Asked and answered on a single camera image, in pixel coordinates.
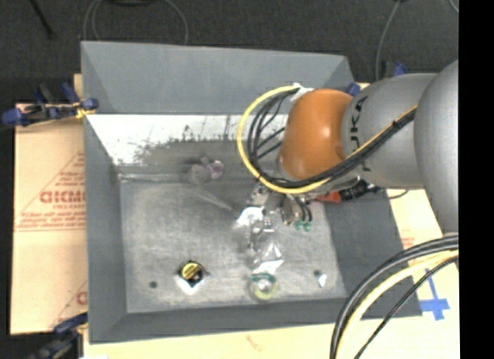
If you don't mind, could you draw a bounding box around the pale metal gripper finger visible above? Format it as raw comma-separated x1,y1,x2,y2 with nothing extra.
267,199,285,257
250,188,269,243

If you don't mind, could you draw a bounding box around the grey and pink toy animal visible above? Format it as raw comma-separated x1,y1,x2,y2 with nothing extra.
187,156,225,186

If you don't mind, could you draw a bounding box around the black and yellow round thing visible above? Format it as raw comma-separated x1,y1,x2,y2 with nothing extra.
177,259,205,285

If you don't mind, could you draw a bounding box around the grey metal bin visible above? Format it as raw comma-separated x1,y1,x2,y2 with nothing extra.
80,40,422,343

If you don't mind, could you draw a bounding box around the brown cardboard board, red print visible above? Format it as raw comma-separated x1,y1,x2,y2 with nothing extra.
9,73,460,359

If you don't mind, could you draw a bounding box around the black cylinder on white bracket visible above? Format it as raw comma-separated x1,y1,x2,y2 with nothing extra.
327,179,381,204

